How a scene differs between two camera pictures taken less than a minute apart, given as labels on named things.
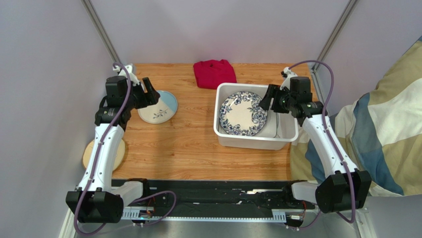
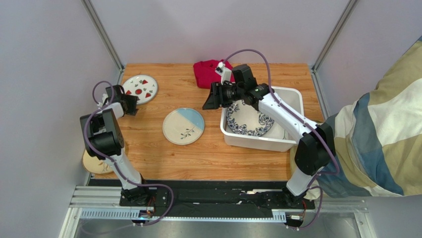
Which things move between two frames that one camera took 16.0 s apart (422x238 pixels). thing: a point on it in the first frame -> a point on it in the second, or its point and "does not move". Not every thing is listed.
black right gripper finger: [273, 91] -> [215, 99]
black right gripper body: [273, 98] -> [218, 95]
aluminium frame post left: [101, 30] does not move
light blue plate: [163, 111] -> [183, 126]
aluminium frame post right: [347, 13] does not move
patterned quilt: [381, 130] does not move
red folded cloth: [209, 73] does not move
